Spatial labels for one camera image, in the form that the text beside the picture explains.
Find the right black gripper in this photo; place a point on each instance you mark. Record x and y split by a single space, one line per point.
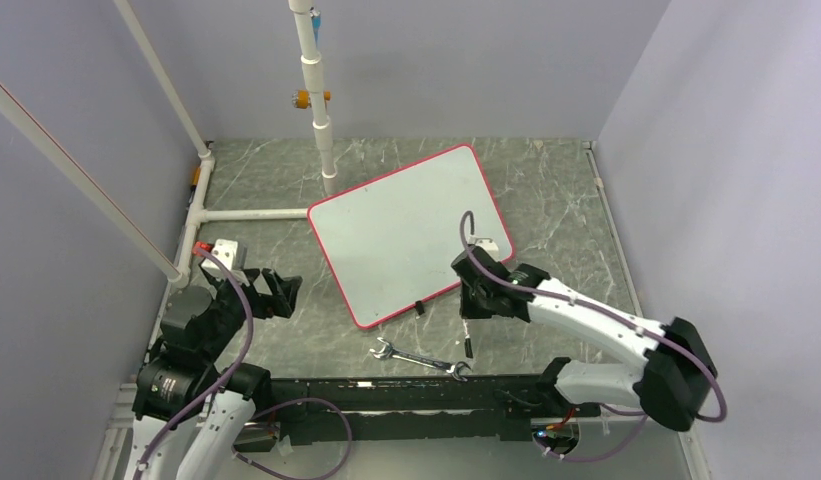
468 310

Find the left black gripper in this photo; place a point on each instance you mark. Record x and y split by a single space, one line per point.
283 290

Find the black white marker pen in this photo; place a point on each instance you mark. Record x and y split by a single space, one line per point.
468 348

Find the red framed whiteboard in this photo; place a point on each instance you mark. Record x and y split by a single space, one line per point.
390 241

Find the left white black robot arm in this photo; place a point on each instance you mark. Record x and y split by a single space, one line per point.
187 412

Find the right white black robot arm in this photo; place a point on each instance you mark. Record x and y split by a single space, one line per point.
661 370

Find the silver double ended wrench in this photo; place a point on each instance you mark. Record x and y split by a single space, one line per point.
388 351

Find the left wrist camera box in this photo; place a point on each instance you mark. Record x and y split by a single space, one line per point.
230 253

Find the white pvc pipe frame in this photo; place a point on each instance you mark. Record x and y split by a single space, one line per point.
76 68

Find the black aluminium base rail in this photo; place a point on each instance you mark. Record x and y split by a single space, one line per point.
508 407

